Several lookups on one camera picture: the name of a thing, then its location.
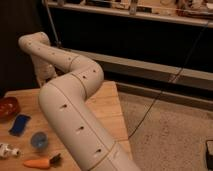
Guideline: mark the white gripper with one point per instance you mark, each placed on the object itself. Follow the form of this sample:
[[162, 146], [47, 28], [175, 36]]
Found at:
[[43, 70]]

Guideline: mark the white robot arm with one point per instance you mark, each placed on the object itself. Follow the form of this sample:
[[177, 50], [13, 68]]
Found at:
[[62, 101]]

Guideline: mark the metal shelf pole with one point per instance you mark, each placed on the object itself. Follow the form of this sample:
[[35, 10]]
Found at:
[[57, 41]]

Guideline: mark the orange bowl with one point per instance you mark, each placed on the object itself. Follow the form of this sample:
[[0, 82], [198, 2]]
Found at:
[[9, 106]]

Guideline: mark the blue cloth piece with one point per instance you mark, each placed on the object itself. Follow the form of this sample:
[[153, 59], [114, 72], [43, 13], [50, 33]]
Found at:
[[19, 125]]

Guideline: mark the blue transparent cup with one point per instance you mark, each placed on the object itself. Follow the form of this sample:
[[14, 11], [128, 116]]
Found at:
[[39, 140]]

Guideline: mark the white toy piece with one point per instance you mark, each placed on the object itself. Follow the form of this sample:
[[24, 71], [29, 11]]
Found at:
[[6, 150]]

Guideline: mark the orange toy carrot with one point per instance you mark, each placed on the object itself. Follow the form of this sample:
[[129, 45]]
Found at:
[[42, 163]]

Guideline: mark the wooden shelf board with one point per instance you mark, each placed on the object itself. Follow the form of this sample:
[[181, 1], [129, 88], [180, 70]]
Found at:
[[138, 15]]

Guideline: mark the black device on floor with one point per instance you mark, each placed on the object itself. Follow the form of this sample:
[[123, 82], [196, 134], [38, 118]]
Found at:
[[209, 154]]

